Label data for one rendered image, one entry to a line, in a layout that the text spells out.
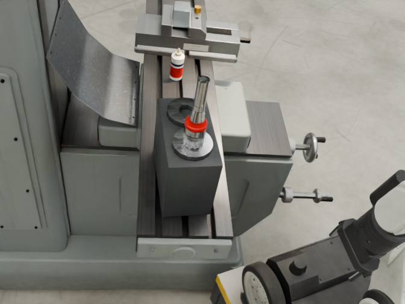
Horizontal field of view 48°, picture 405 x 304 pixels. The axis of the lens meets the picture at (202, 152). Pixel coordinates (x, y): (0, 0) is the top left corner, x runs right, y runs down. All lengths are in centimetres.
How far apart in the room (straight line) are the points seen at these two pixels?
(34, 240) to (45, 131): 58
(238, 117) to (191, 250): 59
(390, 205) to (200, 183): 39
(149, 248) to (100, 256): 80
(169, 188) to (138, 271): 92
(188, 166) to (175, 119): 13
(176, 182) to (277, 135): 72
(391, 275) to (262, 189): 59
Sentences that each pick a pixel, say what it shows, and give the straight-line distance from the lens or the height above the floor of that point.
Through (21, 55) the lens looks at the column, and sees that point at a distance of 124.
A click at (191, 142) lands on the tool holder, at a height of 114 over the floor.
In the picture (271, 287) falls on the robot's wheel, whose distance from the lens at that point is 143.
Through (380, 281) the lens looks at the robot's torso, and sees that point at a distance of 137.
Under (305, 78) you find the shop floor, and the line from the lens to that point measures 320.
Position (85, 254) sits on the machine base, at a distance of 188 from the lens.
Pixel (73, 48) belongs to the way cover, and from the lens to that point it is 143.
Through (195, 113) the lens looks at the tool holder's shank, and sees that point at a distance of 91.
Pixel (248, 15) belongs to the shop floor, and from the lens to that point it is 370.
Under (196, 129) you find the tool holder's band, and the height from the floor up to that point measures 118.
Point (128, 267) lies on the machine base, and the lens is 188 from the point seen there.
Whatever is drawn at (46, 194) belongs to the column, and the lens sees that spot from 162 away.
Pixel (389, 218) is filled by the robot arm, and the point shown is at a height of 120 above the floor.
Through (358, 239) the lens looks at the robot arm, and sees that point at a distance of 99.
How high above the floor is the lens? 183
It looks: 47 degrees down
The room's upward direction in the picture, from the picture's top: 12 degrees clockwise
